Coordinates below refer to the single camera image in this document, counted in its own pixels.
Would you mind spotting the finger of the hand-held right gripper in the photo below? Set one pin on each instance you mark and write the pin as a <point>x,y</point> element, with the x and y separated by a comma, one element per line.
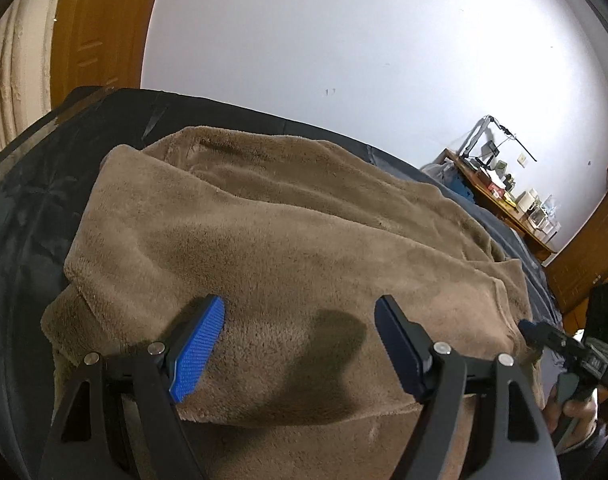
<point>539,332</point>

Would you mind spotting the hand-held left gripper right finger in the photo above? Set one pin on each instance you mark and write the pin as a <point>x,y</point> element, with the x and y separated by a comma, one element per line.
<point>399,350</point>

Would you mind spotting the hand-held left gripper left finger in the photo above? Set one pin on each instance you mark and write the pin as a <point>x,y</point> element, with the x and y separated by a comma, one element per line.
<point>196,355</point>

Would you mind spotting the brown fleece towel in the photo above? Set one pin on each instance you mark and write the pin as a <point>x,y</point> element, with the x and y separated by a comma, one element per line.
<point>284,260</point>

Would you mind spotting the person's right forearm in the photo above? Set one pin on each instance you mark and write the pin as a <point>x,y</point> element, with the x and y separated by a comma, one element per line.
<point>591,440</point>

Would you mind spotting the person's right hand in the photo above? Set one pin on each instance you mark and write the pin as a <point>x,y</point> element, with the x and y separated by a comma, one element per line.
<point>579,410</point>

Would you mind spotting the wooden wardrobe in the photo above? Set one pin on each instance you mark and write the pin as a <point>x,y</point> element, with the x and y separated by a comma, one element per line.
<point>584,255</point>

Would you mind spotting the wooden desk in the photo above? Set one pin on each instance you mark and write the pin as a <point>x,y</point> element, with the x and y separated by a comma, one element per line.
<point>521,232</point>

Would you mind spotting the clear glass jar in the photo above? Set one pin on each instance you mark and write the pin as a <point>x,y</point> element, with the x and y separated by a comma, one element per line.
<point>546,215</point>

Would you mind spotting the white container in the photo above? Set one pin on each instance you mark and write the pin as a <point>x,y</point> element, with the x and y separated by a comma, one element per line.
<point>527,201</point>

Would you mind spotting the red box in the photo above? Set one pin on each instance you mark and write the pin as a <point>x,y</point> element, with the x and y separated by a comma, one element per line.
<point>496,189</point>

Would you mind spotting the blue cloth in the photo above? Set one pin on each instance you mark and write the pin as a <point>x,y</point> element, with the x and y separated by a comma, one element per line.
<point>463,182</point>

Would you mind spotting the dark grey bed cover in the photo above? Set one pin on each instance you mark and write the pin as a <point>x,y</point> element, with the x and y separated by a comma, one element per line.
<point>28,220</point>

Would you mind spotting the beige curtain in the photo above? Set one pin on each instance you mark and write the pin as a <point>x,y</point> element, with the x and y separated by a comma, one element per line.
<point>18,75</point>

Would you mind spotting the wooden door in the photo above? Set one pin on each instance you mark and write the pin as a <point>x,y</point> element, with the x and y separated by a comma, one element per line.
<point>103,25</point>

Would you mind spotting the metal frame desk stand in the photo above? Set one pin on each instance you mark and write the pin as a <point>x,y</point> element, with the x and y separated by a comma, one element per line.
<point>490,151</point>

